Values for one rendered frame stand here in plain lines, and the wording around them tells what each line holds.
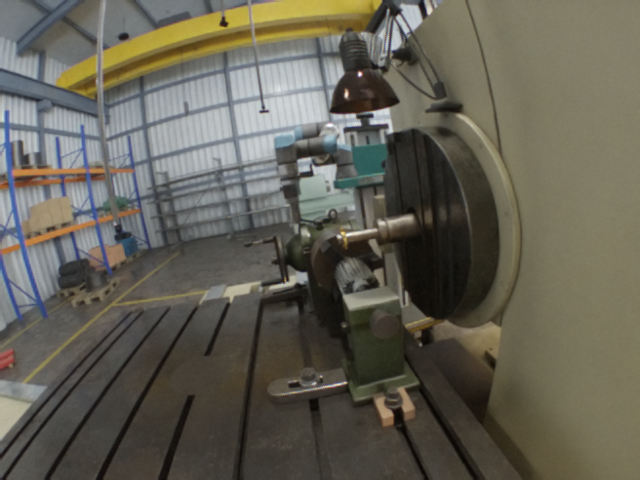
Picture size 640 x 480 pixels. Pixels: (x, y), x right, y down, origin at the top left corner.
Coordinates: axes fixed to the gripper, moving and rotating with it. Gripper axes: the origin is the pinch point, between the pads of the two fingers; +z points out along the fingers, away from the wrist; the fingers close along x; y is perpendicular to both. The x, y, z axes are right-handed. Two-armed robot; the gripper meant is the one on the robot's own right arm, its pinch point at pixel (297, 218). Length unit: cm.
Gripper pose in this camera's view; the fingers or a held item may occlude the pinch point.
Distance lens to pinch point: 111.4
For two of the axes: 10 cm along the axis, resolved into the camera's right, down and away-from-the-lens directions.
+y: -9.9, 1.5, 0.7
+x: -0.4, 2.3, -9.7
